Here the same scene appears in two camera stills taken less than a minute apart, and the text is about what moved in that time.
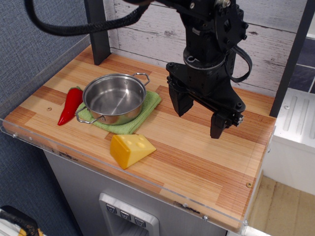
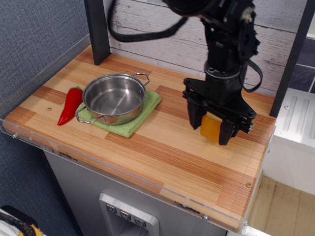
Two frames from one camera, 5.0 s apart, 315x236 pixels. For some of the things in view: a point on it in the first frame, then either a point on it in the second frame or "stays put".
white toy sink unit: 290,157 stays put
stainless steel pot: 114,99 stays put
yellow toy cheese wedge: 127,149 to 210,127
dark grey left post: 100,40 stays put
